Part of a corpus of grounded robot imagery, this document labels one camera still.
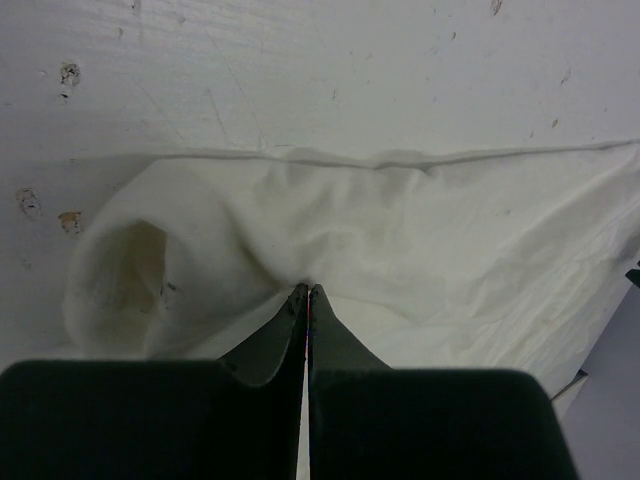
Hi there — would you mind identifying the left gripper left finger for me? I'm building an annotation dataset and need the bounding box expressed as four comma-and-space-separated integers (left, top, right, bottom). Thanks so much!
1, 284, 308, 479

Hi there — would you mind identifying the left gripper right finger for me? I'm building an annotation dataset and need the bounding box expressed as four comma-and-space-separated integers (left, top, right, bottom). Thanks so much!
308, 286, 578, 479

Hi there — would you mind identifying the white t shirt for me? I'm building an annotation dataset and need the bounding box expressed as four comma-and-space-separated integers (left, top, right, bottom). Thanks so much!
63, 142, 639, 395

